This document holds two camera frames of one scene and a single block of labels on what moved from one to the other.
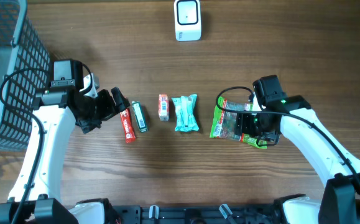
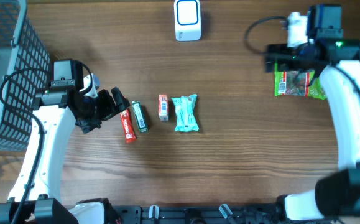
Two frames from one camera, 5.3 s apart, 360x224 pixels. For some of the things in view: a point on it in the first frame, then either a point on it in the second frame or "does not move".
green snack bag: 224,125 to 296,83
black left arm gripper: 106,104 does not move
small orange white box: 163,107 does not move
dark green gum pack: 140,116 does not move
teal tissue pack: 186,117 does not move
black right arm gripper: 246,125 to 273,58
